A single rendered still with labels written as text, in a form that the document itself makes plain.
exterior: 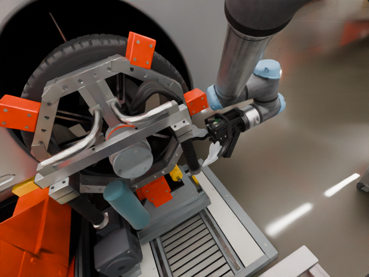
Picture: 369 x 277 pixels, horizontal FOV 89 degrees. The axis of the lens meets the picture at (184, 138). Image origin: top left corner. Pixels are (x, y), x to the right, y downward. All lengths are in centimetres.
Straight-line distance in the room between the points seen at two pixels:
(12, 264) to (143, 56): 72
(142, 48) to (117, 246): 85
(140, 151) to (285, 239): 102
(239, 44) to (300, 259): 42
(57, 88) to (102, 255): 75
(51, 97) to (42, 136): 13
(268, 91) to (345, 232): 103
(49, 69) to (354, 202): 165
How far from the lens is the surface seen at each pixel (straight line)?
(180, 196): 125
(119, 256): 105
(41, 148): 75
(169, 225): 129
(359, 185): 158
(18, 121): 71
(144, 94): 55
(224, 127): 58
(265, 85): 60
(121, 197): 74
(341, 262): 137
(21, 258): 84
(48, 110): 68
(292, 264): 50
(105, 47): 71
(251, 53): 35
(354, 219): 150
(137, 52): 64
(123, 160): 61
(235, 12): 29
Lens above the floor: 125
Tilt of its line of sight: 39 degrees down
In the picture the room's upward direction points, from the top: 19 degrees counter-clockwise
